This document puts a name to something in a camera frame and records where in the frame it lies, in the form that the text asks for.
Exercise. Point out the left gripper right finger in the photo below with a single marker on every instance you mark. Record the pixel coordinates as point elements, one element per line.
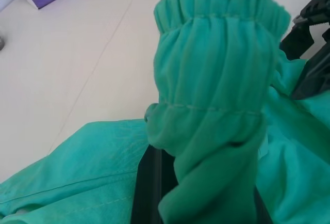
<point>261,212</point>

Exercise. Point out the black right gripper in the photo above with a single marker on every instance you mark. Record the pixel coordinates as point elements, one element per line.
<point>318,4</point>

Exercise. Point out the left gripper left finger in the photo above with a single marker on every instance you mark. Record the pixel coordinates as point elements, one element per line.
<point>148,182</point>

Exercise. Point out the teal green fabric garment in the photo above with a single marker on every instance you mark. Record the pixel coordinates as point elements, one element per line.
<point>211,74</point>

